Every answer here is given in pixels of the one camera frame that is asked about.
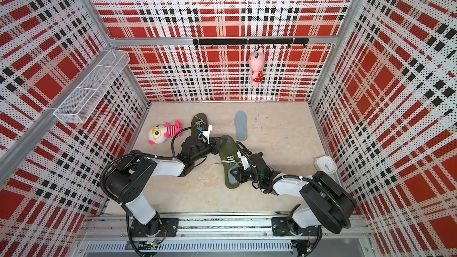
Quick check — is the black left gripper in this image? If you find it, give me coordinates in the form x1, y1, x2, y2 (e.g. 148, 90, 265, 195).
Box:
192, 137, 228, 163

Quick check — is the green shoe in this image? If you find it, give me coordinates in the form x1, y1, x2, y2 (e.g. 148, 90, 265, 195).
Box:
191, 113, 208, 138
219, 135, 240, 189

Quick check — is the light blue insole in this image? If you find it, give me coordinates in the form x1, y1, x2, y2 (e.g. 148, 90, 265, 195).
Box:
234, 111, 248, 141

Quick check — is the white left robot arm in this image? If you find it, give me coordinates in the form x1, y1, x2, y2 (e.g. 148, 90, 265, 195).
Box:
99, 125, 227, 226

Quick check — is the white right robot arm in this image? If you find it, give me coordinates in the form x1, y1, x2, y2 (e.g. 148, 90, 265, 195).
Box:
231, 150, 357, 236

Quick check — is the white penguin plush toy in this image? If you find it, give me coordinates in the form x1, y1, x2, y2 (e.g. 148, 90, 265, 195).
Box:
148, 120, 183, 145

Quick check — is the pink hanging plush toy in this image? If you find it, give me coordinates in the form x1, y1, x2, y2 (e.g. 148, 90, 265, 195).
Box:
248, 47, 265, 86

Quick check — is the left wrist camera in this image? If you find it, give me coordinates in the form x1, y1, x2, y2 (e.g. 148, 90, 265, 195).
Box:
198, 124, 213, 140

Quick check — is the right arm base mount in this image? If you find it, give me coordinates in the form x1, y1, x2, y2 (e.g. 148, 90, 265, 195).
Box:
271, 217, 321, 238

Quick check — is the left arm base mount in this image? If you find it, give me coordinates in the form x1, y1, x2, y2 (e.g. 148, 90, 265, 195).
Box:
129, 217, 179, 238

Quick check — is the white wire mesh basket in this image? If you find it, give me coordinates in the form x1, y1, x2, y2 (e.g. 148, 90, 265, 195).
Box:
54, 49, 130, 124

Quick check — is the black hook rail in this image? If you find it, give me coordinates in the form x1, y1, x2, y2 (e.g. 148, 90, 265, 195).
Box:
192, 38, 309, 46

